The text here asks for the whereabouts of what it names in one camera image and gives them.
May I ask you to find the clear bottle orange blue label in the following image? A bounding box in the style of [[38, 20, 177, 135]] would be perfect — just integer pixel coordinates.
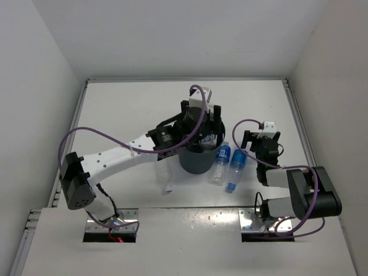
[[198, 133, 217, 152]]

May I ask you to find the clear unlabelled plastic bottle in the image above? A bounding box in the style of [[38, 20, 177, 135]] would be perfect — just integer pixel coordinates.
[[155, 159, 174, 195]]

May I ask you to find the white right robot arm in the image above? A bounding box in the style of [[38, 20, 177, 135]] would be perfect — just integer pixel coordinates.
[[241, 131, 343, 221]]

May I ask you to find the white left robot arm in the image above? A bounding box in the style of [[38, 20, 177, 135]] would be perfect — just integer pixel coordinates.
[[59, 101, 225, 230]]

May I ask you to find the dark grey garbage bin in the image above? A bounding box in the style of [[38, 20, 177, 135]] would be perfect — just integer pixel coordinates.
[[178, 121, 225, 174]]

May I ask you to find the blue capped plastic bottle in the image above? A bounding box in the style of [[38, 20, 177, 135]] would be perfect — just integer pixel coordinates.
[[225, 149, 247, 193]]

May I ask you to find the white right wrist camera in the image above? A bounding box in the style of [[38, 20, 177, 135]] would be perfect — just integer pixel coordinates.
[[257, 121, 277, 139]]

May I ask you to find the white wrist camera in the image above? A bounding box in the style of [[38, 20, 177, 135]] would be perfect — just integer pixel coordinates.
[[189, 85, 213, 112], [257, 121, 277, 139]]

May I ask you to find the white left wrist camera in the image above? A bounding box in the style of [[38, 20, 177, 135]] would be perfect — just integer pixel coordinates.
[[189, 85, 213, 112]]

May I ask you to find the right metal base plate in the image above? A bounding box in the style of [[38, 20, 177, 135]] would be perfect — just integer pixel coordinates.
[[238, 208, 293, 234]]

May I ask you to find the metal base plate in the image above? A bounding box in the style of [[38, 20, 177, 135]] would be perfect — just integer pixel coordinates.
[[85, 209, 140, 234], [238, 208, 293, 234]]

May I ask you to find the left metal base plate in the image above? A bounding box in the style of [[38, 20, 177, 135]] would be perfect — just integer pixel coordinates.
[[85, 209, 140, 234]]

